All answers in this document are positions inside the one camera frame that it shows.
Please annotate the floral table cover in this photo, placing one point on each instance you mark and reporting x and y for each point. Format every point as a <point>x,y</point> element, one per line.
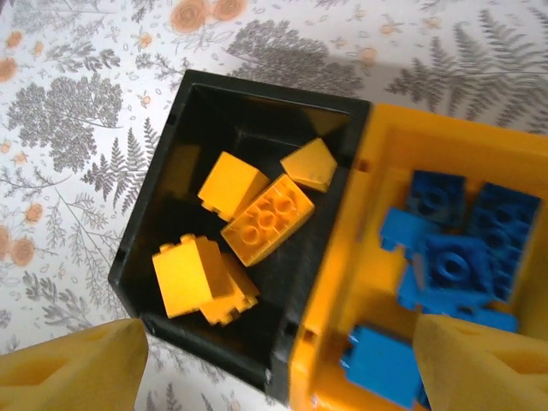
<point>64,128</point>

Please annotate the blue lego brick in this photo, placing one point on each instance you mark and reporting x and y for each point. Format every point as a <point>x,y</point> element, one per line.
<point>417,297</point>
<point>400,233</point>
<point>454,265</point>
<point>381,368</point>
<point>507,222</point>
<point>436,199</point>

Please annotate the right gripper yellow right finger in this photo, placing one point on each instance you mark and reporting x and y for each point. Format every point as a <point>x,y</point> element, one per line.
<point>484,368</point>

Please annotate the yellow plastic bin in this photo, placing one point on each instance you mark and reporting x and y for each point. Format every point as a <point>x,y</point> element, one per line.
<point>342,265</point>

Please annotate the black plastic bin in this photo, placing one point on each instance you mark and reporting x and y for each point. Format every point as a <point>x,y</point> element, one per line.
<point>289,274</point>

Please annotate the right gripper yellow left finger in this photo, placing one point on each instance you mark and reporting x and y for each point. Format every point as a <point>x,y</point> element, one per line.
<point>73,368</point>

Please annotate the large yellow lego brick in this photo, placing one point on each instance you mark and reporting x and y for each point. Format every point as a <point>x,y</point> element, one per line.
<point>267,218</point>

